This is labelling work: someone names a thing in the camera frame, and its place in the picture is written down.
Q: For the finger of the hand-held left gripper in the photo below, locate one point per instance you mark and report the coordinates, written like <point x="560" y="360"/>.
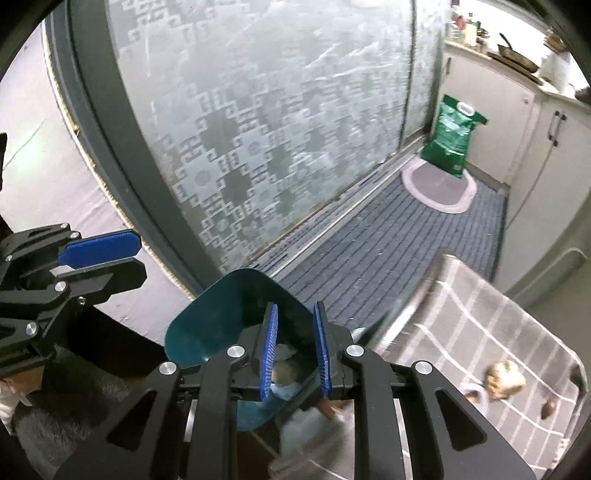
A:
<point x="106" y="277"/>
<point x="99" y="249"/>

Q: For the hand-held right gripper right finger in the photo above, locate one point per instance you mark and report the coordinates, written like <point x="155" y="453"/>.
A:
<point x="322" y="350"/>

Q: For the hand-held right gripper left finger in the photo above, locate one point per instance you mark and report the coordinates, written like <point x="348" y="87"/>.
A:
<point x="270" y="355"/>

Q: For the white tissue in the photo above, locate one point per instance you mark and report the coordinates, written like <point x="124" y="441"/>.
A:
<point x="286" y="351"/>

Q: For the teal plastic trash bin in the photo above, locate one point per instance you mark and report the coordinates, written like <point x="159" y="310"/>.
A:
<point x="217" y="314"/>

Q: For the dark fuzzy clothing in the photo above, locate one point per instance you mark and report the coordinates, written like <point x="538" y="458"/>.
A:
<point x="69" y="406"/>

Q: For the striped blue floor runner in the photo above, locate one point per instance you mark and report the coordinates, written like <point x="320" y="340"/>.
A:
<point x="369" y="254"/>

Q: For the grey checkered tablecloth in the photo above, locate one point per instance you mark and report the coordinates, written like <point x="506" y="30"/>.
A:
<point x="461" y="323"/>

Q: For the crumpled clear plastic bag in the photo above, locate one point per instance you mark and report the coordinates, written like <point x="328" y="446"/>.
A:
<point x="505" y="376"/>

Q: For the oval grey floor mat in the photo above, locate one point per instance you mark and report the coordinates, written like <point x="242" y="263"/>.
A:
<point x="438" y="189"/>

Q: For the patterned frosted sliding door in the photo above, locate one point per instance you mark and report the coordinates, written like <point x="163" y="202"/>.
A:
<point x="254" y="115"/>

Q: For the small brown scrap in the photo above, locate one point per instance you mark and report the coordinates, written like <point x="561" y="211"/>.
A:
<point x="549" y="408"/>

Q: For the green rice bag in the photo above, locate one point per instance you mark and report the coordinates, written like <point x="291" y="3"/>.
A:
<point x="455" y="134"/>

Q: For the white double-door kitchen cabinet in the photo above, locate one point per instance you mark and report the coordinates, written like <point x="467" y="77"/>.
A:
<point x="554" y="194"/>

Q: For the white single-door kitchen cabinet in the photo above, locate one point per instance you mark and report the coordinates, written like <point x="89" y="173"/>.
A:
<point x="489" y="101"/>

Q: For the narrow patterned frosted door panel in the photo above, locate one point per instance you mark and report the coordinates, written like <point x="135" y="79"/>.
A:
<point x="429" y="60"/>

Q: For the metal wok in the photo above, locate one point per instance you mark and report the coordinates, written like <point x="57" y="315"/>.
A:
<point x="517" y="60"/>

